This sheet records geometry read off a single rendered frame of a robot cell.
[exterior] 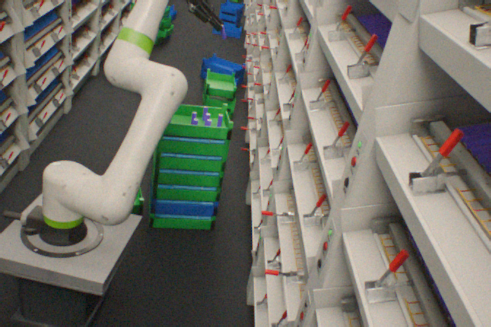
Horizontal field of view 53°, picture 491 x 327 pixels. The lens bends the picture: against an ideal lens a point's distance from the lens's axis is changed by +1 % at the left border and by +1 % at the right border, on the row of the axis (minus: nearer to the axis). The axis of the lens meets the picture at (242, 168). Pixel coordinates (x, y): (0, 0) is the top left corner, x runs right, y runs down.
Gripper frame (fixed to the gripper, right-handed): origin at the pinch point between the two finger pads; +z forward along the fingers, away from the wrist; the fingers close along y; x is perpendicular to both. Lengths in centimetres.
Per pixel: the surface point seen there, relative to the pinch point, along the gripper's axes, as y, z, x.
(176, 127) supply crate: 35.7, 12.6, -23.9
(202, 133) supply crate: 34.9, 21.9, -18.2
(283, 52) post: -5.6, 32.5, 10.9
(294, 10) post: -14.9, 21.6, 22.1
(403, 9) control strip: 86, -45, 88
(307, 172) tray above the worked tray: 75, 8, 41
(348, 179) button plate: 102, -27, 71
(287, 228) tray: 86, 19, 29
